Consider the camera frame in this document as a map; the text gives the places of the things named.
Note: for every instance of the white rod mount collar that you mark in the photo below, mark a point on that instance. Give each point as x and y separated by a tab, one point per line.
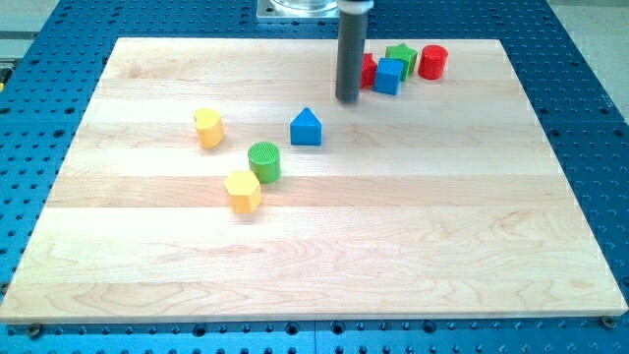
355	6

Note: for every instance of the red cylinder block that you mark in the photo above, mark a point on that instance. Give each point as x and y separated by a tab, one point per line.
432	63

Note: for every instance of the light wooden board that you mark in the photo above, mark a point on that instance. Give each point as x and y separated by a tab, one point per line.
445	200

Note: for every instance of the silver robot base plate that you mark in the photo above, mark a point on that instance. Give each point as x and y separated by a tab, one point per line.
296	9

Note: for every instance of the yellow heart block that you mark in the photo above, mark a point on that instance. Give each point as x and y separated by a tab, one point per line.
209	127

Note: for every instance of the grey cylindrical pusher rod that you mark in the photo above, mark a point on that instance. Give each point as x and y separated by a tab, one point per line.
350	51

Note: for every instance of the blue perforated metal table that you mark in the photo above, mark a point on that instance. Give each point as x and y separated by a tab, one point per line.
49	91

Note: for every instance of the green star block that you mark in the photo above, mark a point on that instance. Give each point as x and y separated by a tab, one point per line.
407	55

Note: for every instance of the blue cube block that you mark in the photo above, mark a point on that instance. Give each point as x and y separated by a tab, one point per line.
388	76

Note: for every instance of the blue triangle block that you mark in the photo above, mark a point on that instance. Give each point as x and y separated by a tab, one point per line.
306	129

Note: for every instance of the yellow hexagon block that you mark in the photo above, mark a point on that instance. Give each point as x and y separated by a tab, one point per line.
244	191

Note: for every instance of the green cylinder block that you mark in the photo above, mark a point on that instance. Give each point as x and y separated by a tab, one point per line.
264	161

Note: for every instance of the red block behind rod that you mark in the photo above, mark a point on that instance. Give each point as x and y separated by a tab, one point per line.
369	67

